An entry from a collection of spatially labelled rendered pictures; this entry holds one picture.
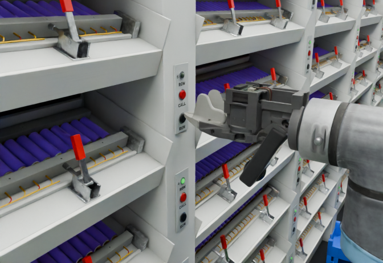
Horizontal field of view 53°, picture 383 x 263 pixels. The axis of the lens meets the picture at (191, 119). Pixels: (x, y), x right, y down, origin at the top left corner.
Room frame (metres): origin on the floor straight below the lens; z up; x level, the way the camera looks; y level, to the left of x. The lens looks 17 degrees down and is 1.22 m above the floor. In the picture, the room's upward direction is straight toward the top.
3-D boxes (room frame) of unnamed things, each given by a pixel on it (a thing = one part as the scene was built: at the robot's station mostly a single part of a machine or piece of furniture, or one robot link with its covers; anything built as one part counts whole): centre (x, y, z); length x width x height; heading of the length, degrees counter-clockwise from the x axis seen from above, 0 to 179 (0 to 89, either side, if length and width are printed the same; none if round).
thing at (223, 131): (0.59, -0.05, 1.03); 0.09 x 0.05 x 0.02; 56
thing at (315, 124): (0.52, -0.18, 1.05); 0.10 x 0.05 x 0.09; 146
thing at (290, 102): (0.57, -0.12, 1.06); 0.12 x 0.08 x 0.09; 56
